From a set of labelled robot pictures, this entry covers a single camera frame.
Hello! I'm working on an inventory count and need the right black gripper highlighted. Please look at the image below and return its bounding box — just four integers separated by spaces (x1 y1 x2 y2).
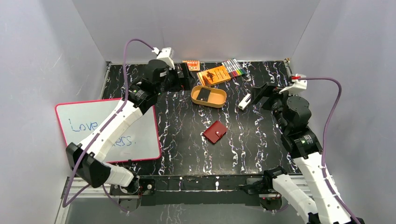
248 82 297 132

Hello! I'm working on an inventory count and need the red card holder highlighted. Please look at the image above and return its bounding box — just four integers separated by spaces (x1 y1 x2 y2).
203 120 227 144

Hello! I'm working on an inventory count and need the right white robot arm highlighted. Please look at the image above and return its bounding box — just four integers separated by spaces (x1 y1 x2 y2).
250 83 364 224

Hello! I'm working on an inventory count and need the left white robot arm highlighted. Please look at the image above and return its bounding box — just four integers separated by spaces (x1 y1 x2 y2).
65 59 195 194

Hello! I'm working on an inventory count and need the small orange card box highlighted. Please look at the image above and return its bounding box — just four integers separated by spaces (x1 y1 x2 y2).
182 60 200 71

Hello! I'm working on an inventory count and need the black credit card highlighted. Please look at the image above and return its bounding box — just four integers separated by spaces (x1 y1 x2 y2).
196 88 211 102

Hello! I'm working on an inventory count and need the orange book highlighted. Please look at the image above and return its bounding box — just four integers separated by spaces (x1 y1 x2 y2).
197 65 231 87

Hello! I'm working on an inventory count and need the yellow oval tray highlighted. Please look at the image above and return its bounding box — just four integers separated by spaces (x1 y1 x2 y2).
191 85 227 108

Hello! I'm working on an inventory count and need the coloured marker set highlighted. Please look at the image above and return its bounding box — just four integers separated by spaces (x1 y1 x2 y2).
221 58 247 78

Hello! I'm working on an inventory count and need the pink framed whiteboard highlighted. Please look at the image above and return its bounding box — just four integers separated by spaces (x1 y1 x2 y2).
55 98 161 163

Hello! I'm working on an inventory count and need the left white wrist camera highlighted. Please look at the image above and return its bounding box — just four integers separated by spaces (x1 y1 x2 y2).
151 47 175 70

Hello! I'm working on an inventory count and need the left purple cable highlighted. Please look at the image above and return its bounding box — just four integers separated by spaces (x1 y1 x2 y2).
62 38 156 214

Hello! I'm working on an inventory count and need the purple cable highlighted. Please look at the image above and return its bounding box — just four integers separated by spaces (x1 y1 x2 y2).
62 38 156 214
298 77 362 224

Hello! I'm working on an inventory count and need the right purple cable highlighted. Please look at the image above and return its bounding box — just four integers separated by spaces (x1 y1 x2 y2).
298 77 362 224

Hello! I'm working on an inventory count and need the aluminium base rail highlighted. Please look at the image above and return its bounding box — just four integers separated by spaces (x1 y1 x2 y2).
61 175 341 214

